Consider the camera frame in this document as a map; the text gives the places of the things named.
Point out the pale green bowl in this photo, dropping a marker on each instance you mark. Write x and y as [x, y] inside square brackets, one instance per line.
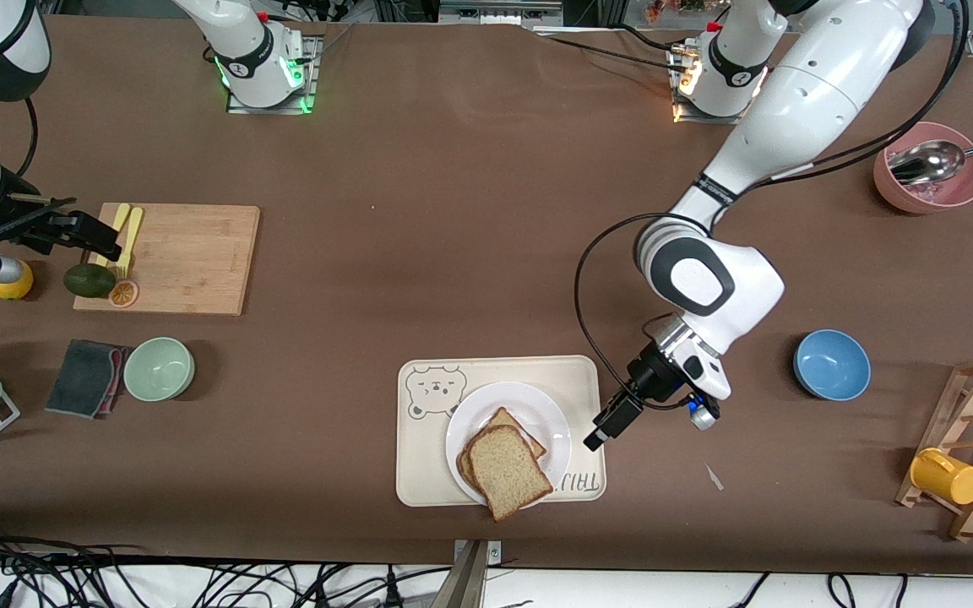
[159, 369]

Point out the pink bowl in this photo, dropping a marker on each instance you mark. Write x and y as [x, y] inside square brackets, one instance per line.
[930, 198]

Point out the dried orange slice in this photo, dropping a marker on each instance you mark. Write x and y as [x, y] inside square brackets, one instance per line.
[123, 294]

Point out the blue bowl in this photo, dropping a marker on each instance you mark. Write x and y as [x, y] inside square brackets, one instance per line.
[833, 365]

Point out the yellow plastic knife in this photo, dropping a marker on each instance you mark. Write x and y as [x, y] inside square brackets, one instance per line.
[121, 213]

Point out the yellow mug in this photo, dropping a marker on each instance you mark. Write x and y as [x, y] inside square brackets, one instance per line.
[951, 481]

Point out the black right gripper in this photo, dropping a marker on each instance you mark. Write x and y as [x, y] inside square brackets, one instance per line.
[7, 221]

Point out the grey folded cloth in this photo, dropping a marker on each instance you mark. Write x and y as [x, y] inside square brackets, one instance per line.
[81, 380]

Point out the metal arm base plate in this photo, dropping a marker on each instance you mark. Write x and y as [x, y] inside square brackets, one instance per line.
[689, 114]
[314, 76]

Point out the grey metal frame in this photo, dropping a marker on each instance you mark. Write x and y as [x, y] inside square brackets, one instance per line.
[495, 13]

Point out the beige bear print tray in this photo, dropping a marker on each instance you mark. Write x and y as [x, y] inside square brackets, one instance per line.
[427, 456]

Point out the wooden mug rack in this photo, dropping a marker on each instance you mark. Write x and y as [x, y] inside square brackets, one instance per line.
[962, 414]

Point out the lower lemon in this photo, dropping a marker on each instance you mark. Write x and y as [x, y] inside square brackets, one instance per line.
[13, 289]

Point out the metal clamp bracket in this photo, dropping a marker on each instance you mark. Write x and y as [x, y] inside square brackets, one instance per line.
[474, 557]

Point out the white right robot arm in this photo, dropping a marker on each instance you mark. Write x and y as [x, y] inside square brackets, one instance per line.
[241, 42]

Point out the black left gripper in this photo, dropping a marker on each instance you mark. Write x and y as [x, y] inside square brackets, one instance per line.
[649, 377]

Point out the wooden cutting board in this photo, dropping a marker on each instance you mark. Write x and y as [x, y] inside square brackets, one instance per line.
[182, 253]

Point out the green avocado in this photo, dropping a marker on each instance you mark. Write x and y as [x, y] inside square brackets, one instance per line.
[89, 280]

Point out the metal spoon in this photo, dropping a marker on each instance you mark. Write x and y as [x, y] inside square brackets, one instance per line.
[926, 162]

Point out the yellow plastic fork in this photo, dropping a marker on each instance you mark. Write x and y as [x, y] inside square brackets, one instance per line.
[135, 221]

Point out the white round plate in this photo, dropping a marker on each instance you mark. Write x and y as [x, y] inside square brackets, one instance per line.
[529, 405]

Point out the small white paper scrap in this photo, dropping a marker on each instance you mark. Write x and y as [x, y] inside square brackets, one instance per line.
[714, 478]

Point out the brown bread slice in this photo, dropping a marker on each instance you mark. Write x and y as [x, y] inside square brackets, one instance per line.
[508, 420]
[508, 473]

